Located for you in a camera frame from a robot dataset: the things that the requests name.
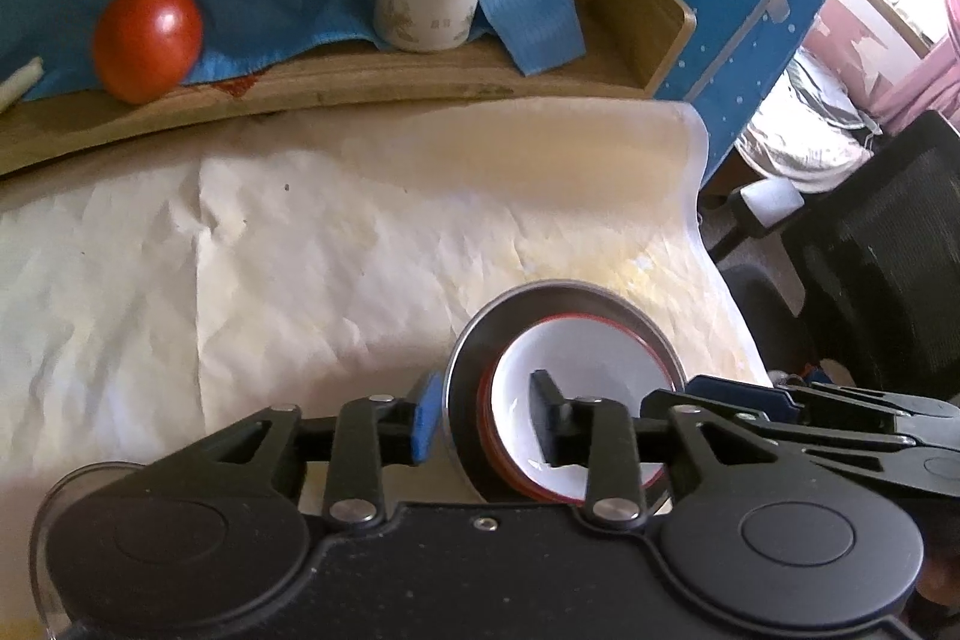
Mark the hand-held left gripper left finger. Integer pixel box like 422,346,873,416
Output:
139,372,445,528

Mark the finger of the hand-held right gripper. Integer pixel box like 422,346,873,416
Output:
684,374,916,422
637,388,920,485

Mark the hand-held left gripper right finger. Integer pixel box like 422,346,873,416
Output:
528,370,809,525

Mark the large steel bowl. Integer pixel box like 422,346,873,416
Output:
441,280,688,522

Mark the white bowl with red rim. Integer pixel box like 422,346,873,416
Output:
491,319,676,504
477,314,661,506

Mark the black office chair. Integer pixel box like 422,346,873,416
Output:
705,110,960,402

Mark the cream paper sheet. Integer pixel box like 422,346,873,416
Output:
0,100,773,640

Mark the silver plastic bag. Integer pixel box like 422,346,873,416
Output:
737,46,880,193

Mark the wooden tray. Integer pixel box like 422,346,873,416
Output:
0,0,695,178

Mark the red tomato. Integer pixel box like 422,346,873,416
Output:
91,0,205,106

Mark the white stick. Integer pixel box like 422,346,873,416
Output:
0,56,44,115

